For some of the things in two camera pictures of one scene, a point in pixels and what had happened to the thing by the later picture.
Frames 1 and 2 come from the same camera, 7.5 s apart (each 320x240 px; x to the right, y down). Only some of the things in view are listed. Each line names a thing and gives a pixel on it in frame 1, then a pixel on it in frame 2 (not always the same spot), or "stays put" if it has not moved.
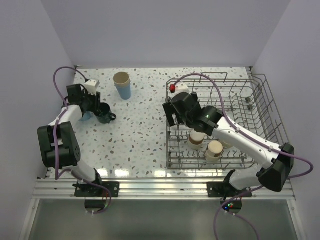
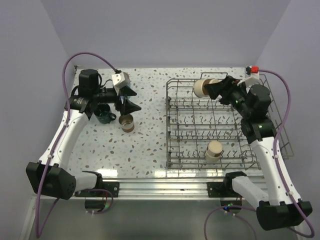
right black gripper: x=170 y=110 → x=230 y=84
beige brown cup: x=214 y=151 stays put
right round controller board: x=233 y=206 stays put
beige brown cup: x=195 y=140 → x=126 y=122
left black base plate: x=85 y=190 stays put
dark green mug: x=105 y=116 stays put
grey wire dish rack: x=248 y=102 stays put
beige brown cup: x=226 y=145 → x=199 y=89
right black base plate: x=225 y=189 stays put
